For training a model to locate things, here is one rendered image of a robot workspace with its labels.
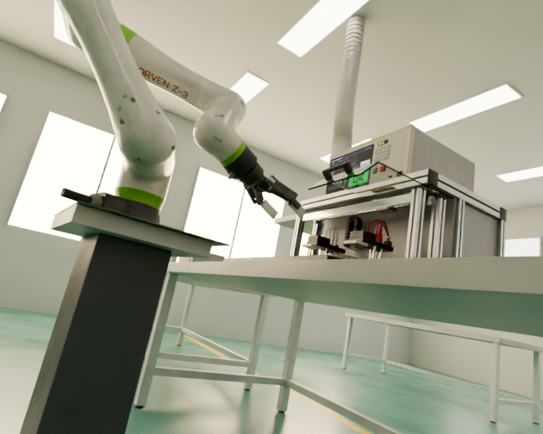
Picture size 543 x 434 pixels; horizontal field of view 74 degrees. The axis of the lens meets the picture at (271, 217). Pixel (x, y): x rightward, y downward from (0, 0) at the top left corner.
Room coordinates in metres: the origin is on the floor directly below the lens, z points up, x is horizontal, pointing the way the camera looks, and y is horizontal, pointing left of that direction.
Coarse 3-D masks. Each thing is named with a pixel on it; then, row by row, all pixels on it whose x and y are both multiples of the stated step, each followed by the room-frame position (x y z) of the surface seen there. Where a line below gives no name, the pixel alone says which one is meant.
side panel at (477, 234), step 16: (464, 208) 1.11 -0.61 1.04; (464, 224) 1.13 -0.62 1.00; (480, 224) 1.18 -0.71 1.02; (496, 224) 1.23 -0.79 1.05; (464, 240) 1.14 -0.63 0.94; (480, 240) 1.18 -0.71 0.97; (496, 240) 1.23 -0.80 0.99; (464, 256) 1.14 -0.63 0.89; (480, 256) 1.18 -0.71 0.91; (496, 256) 1.23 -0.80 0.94
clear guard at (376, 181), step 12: (360, 168) 0.97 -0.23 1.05; (372, 168) 0.98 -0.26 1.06; (384, 168) 0.96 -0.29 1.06; (324, 180) 1.10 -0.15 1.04; (336, 180) 1.00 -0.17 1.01; (348, 180) 1.11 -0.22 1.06; (360, 180) 1.09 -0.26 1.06; (372, 180) 1.07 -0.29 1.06; (384, 180) 1.05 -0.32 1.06; (396, 180) 1.03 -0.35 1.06; (408, 180) 1.01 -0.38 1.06; (360, 192) 1.20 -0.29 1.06; (372, 192) 1.17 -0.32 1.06; (384, 192) 1.15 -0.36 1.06; (396, 192) 1.13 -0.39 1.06; (408, 192) 1.11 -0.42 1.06; (432, 192) 1.07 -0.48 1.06
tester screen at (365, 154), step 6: (360, 150) 1.34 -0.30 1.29; (366, 150) 1.31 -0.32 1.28; (348, 156) 1.40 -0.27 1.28; (354, 156) 1.37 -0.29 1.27; (360, 156) 1.34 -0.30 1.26; (366, 156) 1.31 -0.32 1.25; (336, 162) 1.47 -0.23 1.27; (342, 162) 1.43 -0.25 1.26; (354, 162) 1.36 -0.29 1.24; (342, 168) 1.43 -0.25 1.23; (336, 174) 1.46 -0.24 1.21; (330, 186) 1.48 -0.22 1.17
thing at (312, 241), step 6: (312, 240) 1.40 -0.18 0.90; (318, 240) 1.37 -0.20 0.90; (324, 240) 1.39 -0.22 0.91; (306, 246) 1.40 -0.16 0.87; (312, 246) 1.37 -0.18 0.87; (318, 246) 1.38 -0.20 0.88; (324, 246) 1.39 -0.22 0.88; (330, 246) 1.40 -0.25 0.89; (336, 246) 1.41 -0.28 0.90; (330, 252) 1.44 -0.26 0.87; (336, 252) 1.45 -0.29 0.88; (342, 252) 1.43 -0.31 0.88
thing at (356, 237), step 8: (352, 232) 1.21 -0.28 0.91; (360, 232) 1.17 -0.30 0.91; (368, 232) 1.17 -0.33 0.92; (352, 240) 1.17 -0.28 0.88; (360, 240) 1.16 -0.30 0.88; (368, 240) 1.17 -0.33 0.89; (376, 240) 1.19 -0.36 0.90; (368, 248) 1.25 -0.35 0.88; (376, 248) 1.22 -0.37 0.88; (384, 248) 1.20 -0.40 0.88; (392, 248) 1.22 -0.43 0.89; (376, 256) 1.23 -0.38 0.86
